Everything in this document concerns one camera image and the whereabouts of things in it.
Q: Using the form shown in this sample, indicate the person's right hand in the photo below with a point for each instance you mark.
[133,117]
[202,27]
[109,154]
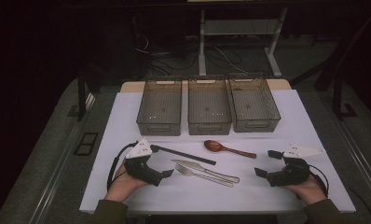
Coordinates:
[309,189]

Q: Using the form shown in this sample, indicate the clear grey plastic bin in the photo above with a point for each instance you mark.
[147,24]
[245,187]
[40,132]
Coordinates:
[209,105]
[252,104]
[160,105]

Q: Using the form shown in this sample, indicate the brown wooden spoon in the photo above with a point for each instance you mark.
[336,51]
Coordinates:
[214,145]

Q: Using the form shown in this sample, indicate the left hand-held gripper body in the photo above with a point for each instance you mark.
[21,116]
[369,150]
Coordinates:
[138,149]

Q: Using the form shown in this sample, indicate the silver forks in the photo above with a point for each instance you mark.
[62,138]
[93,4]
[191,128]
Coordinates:
[186,164]

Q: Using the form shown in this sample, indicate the white table cover board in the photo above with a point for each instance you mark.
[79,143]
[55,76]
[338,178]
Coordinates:
[298,137]

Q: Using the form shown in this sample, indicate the metal floor rail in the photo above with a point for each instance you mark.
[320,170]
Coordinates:
[360,161]
[54,183]

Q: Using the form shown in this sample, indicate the white metal desk frame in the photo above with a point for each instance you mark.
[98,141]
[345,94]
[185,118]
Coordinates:
[202,46]

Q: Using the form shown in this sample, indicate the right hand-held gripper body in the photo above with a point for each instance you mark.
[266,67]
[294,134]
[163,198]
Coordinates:
[294,174]

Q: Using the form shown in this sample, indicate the black metal stand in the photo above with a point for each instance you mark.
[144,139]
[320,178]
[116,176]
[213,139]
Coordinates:
[337,99]

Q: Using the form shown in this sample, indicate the person's left hand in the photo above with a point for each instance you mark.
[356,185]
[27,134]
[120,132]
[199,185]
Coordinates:
[123,186]

